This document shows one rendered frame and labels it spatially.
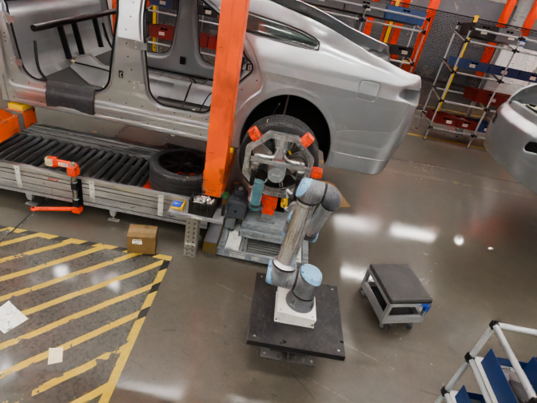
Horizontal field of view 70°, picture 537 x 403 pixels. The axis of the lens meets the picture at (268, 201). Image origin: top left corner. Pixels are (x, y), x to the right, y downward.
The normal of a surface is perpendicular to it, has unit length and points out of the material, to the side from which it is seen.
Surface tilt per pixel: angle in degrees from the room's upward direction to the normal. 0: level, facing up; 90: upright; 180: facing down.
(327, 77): 90
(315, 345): 0
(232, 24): 90
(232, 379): 0
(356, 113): 90
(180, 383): 0
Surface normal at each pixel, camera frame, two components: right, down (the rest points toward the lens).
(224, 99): -0.09, 0.51
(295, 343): 0.18, -0.83
